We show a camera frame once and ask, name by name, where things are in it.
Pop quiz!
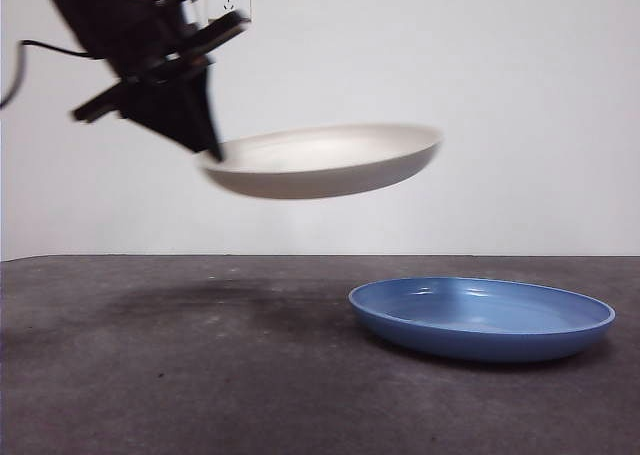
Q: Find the white plate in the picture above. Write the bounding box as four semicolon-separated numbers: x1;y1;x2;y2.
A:
194;122;445;201

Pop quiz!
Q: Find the blue plate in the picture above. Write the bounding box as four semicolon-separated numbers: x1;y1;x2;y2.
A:
348;276;617;364

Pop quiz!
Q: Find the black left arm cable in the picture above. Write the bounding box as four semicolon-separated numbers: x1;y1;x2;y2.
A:
0;38;94;109

